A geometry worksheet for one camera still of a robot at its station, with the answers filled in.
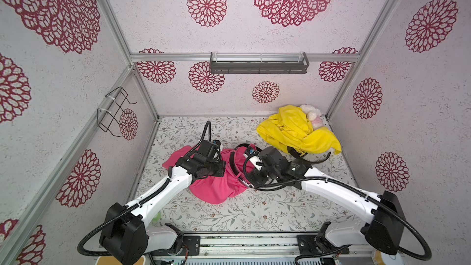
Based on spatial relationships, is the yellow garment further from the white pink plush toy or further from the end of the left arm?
the end of the left arm

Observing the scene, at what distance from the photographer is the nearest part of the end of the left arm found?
575 mm

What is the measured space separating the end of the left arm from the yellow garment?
17.2 inches

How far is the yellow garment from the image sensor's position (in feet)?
3.17

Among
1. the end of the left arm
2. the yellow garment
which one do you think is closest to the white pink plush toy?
the yellow garment
